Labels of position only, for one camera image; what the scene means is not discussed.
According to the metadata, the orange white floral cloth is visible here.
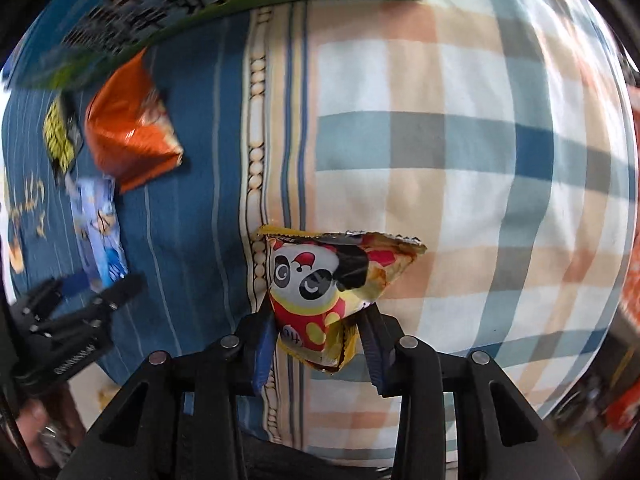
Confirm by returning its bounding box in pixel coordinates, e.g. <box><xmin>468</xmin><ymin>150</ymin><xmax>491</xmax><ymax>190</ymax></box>
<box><xmin>620</xmin><ymin>86</ymin><xmax>640</xmax><ymax>330</ymax></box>

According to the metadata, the person left hand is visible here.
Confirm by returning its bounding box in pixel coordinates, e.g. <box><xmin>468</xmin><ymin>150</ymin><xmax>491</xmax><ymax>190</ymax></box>
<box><xmin>14</xmin><ymin>383</ymin><xmax>87</xmax><ymax>470</ymax></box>

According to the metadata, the yellow panda snack bag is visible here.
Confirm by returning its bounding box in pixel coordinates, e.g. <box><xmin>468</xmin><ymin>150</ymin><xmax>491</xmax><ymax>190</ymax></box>
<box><xmin>258</xmin><ymin>226</ymin><xmax>426</xmax><ymax>373</ymax></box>

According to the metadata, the orange snack bag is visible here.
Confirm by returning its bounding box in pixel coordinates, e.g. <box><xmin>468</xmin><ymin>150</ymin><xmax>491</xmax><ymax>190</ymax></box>
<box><xmin>85</xmin><ymin>51</ymin><xmax>183</xmax><ymax>194</ymax></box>

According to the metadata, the light blue cartoon pouch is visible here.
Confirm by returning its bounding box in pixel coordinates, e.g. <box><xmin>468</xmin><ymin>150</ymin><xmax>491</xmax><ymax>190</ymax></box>
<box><xmin>65</xmin><ymin>176</ymin><xmax>128</xmax><ymax>292</ymax></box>

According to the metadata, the blue striped bed sheet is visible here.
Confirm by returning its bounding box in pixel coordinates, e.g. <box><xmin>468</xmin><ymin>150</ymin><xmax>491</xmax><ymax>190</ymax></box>
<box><xmin>0</xmin><ymin>0</ymin><xmax>640</xmax><ymax>470</ymax></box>

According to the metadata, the black shoe shine wipes pack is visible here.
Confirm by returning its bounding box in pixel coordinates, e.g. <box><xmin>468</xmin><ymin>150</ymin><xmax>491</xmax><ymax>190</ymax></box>
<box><xmin>42</xmin><ymin>92</ymin><xmax>84</xmax><ymax>186</ymax></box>

